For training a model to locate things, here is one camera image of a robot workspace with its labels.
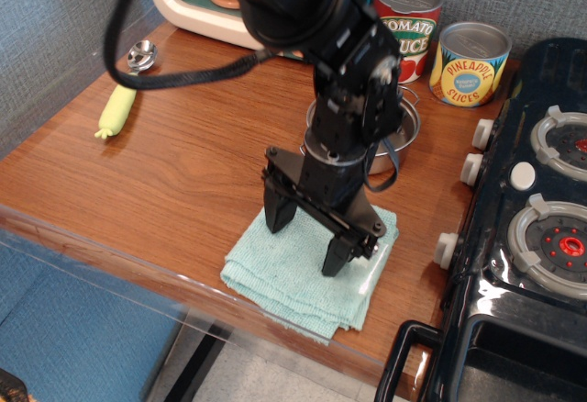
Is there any small steel pan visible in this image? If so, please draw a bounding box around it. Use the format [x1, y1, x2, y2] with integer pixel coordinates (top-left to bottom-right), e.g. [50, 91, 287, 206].
[302, 92, 420, 177]

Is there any white stove knob middle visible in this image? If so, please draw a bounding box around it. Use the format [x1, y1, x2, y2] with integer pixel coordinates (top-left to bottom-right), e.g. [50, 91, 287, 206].
[460, 153, 483, 187]

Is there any black toy stove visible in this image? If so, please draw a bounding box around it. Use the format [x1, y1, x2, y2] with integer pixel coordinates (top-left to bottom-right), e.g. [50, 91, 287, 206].
[376, 38, 586, 401]

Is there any white round stove button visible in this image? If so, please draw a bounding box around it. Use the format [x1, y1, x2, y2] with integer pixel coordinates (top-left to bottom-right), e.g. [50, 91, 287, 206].
[509, 162, 536, 191]

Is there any grey burner ring upper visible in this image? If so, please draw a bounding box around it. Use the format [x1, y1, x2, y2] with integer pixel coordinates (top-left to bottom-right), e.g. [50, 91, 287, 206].
[529, 105, 587, 183]

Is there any white stove knob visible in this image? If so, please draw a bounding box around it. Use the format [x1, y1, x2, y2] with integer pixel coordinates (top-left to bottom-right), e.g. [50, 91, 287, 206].
[460, 153, 483, 187]
[471, 118, 494, 151]
[434, 232, 459, 270]

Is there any tomato sauce can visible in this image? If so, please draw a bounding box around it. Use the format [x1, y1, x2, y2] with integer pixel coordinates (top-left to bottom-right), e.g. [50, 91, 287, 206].
[373, 0, 443, 84]

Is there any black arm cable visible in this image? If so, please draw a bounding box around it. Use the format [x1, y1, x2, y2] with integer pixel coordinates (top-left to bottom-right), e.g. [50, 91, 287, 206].
[102, 0, 276, 92]

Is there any pineapple slices can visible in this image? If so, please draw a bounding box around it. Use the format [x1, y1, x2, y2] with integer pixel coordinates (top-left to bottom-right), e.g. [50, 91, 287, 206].
[429, 21, 512, 107]

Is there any grey burner ring lower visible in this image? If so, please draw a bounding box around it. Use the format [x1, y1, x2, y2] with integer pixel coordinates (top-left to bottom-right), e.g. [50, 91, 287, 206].
[506, 193, 587, 301]

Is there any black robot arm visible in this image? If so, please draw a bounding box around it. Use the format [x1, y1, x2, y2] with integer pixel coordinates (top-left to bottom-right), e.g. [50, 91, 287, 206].
[238, 0, 404, 277]

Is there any spoon with yellow-green handle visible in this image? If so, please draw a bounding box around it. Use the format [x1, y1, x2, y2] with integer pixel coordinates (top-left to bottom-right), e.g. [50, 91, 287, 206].
[94, 39, 158, 140]

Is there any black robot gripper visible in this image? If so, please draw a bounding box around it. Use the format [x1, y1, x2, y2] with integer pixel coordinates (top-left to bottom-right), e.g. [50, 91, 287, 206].
[263, 146, 386, 277]

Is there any light blue cloth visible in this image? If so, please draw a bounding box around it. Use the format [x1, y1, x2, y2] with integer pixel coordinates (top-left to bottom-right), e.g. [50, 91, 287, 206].
[220, 207, 399, 344]

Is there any white stove knob upper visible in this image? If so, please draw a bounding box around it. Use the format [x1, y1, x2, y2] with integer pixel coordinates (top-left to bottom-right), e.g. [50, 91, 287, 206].
[471, 118, 494, 151]

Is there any white stove knob lower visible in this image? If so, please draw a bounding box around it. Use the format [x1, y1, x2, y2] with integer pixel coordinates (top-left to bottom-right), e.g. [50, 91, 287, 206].
[434, 232, 459, 270]

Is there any grey burner ring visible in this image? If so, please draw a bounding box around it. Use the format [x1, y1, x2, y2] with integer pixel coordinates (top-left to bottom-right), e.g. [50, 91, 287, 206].
[529, 105, 587, 183]
[506, 193, 587, 301]

